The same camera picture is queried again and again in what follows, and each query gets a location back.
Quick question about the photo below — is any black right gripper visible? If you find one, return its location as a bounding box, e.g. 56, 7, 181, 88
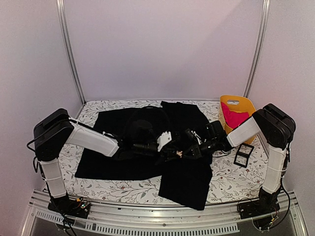
182, 138, 218, 160

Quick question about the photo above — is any black t-shirt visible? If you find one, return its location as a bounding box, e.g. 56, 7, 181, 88
75, 101, 213, 210

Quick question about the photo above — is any black brooch display box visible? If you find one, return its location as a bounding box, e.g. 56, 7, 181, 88
233, 143, 254, 168

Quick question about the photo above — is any sparkling brooch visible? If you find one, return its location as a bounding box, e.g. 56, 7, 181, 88
175, 150, 183, 158

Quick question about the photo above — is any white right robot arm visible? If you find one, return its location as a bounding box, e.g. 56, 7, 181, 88
181, 103, 296, 214

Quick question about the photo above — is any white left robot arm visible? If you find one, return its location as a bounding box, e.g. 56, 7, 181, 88
29, 108, 173, 213

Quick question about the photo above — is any magenta cloth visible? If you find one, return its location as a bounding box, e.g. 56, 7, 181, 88
220, 102, 249, 129

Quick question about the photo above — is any yellow plastic basket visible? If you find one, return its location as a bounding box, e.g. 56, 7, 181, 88
219, 95, 259, 147

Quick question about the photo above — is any floral tablecloth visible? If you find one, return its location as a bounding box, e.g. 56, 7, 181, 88
58, 100, 269, 205

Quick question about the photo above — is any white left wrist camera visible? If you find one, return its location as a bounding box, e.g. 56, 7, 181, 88
157, 131, 172, 152

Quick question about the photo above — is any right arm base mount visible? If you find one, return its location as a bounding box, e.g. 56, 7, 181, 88
237, 189, 280, 219

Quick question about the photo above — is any aluminium corner post right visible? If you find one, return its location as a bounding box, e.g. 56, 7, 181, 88
244, 0, 270, 98

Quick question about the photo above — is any aluminium corner post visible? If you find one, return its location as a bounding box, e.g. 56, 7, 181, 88
56, 0, 86, 105
244, 0, 270, 98

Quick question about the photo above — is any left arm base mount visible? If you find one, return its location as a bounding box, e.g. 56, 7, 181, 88
48, 193, 91, 219

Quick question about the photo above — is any aluminium front rail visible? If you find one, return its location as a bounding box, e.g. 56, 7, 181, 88
22, 190, 310, 236

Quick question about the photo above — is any aluminium corner post left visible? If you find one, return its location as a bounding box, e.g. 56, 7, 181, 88
56, 0, 86, 105

